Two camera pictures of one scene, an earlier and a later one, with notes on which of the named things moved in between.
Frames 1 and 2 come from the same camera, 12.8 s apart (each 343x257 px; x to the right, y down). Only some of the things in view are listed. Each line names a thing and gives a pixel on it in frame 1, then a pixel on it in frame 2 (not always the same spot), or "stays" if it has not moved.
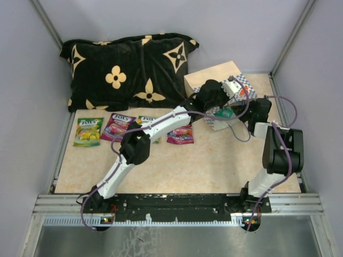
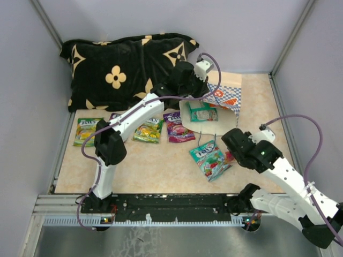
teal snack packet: x=226 y=112 -> x=210 y=159
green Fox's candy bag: x=88 y=131 stays
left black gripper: x=226 y=97 -> x=203 y=85
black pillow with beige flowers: x=127 y=73 stays
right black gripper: x=251 y=103 -> x=247 y=134
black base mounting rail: x=178 y=207 stays
